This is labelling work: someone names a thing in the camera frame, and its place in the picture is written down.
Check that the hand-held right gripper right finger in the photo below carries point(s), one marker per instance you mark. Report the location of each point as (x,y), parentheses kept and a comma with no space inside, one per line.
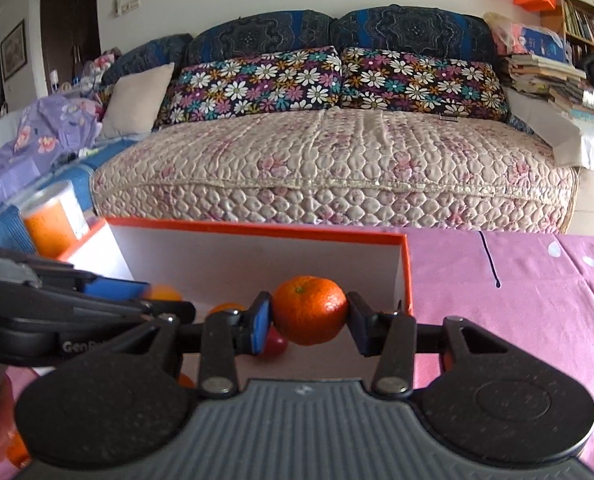
(357,325)

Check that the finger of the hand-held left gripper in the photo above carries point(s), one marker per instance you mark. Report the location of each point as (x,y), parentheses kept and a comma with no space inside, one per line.
(142,310)
(112,289)

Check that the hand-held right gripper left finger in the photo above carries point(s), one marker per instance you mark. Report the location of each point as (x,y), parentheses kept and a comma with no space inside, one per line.
(262,322)

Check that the red apple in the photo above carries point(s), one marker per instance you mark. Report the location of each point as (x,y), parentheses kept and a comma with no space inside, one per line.
(276,344)

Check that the orange cardboard box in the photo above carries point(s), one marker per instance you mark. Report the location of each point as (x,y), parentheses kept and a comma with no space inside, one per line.
(252,255)

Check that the orange cylindrical canister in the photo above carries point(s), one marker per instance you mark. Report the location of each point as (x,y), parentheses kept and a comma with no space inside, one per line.
(52,220)

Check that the blue textured cloth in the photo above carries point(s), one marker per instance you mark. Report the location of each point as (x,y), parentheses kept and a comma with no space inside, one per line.
(7,237)

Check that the sofa with pink quilted cover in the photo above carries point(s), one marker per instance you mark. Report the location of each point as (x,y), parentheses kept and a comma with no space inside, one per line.
(352,175)

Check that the pink tablecloth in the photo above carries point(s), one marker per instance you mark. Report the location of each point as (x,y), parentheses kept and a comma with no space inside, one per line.
(502,280)

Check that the purple floral blanket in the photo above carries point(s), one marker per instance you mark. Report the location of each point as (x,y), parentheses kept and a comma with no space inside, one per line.
(42,130)

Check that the cream pillow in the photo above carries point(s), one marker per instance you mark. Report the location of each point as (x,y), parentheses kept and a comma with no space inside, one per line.
(137,100)

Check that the pink and white plush toy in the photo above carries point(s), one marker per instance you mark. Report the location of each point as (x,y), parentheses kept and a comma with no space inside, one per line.
(106,60)

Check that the dark blue patterned cushion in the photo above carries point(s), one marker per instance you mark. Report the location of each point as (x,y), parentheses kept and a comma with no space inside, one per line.
(257,35)
(417,27)
(147,55)

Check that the floral daisy pillow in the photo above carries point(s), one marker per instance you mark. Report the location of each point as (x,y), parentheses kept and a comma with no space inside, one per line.
(417,82)
(257,85)

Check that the beige side cabinet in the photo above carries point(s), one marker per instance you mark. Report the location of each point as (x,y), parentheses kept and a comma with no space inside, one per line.
(592,205)

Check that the dark wooden door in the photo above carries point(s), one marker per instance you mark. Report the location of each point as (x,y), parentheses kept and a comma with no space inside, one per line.
(69,25)

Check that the white cloth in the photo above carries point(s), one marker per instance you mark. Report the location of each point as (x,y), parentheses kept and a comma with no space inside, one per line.
(577,145)

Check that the stack of books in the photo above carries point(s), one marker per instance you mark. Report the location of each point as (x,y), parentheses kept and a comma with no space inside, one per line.
(542,77)

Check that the pink and white plastic bag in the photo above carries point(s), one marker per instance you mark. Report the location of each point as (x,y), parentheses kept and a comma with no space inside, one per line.
(499,35)

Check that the blue flat box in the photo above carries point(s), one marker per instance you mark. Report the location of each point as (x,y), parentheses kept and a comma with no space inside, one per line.
(542,42)

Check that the framed wall picture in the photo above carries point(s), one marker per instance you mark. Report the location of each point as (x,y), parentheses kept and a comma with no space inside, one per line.
(13,50)

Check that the white wall switch plate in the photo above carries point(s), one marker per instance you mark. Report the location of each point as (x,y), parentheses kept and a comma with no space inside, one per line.
(129,6)

